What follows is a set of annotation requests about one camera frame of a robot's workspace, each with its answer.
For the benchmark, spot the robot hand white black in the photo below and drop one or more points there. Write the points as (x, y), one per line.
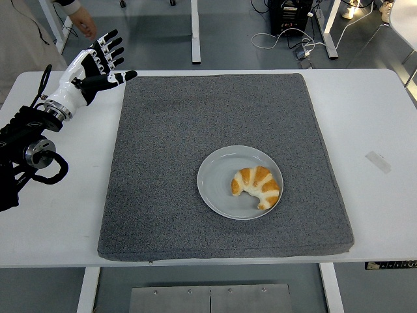
(70, 88)

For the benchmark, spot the person's hand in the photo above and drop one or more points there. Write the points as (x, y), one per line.
(84, 23)

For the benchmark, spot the croissant bread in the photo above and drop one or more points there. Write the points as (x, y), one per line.
(257, 182)

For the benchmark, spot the person's forearm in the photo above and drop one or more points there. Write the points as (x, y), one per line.
(68, 5)

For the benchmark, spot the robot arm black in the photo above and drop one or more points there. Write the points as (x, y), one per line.
(29, 125)

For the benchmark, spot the light grey round plate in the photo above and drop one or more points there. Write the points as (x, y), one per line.
(215, 182)

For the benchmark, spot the grey metal plate with screws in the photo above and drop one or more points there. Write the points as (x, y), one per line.
(169, 301)

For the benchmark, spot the white slanted table leg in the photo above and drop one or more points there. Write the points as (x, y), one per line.
(52, 23)

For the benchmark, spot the person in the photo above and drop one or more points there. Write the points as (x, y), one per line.
(16, 39)

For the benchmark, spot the white straight table leg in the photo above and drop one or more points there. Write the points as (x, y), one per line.
(195, 32)

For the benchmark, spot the grey square mat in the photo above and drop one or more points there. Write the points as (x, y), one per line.
(211, 114)

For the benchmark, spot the black electronics box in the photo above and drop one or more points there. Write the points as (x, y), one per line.
(290, 16)

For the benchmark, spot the grey power adapter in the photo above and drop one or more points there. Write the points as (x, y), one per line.
(299, 53)

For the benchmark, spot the white table leg with foot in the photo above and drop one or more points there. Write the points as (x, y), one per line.
(329, 45)

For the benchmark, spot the person's white shoe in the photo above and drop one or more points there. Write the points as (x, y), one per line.
(349, 11)
(386, 9)

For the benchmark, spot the clear tape strip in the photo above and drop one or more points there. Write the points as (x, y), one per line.
(378, 162)

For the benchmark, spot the white round table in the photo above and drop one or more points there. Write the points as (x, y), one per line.
(405, 23)

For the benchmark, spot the black table control panel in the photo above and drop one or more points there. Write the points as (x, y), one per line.
(391, 265)

